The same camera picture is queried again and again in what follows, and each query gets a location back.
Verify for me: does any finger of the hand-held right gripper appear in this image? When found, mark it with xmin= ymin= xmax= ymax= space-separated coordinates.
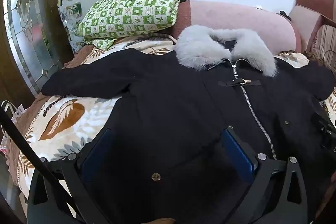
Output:
xmin=312 ymin=108 xmax=336 ymax=136

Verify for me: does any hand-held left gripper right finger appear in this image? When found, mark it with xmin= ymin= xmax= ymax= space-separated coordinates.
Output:
xmin=221 ymin=125 xmax=309 ymax=224

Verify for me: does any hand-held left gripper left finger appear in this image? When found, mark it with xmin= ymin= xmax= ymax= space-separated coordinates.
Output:
xmin=39 ymin=127 xmax=114 ymax=224

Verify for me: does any black coat with fur collar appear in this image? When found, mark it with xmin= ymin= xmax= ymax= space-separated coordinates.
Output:
xmin=41 ymin=25 xmax=335 ymax=224

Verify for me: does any leaf print blanket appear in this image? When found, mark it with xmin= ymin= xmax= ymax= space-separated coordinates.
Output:
xmin=5 ymin=34 xmax=336 ymax=201

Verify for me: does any striped sofa cushion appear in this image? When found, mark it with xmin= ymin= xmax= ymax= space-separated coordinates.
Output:
xmin=306 ymin=25 xmax=336 ymax=69

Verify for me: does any white plastic bag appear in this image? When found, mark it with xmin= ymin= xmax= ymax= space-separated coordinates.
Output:
xmin=0 ymin=100 xmax=27 ymax=156

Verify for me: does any grey printed pillow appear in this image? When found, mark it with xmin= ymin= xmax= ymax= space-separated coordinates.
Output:
xmin=57 ymin=0 xmax=86 ymax=54

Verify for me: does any patterned glass door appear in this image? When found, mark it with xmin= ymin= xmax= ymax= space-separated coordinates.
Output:
xmin=2 ymin=0 xmax=67 ymax=90

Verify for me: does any green checkered pillow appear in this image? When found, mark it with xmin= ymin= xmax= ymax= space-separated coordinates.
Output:
xmin=76 ymin=0 xmax=185 ymax=51

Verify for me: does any thin black cable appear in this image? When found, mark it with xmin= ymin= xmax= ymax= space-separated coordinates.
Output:
xmin=322 ymin=50 xmax=336 ymax=75

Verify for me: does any thick black cable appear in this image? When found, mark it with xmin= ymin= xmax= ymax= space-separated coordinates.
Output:
xmin=0 ymin=105 xmax=79 ymax=216

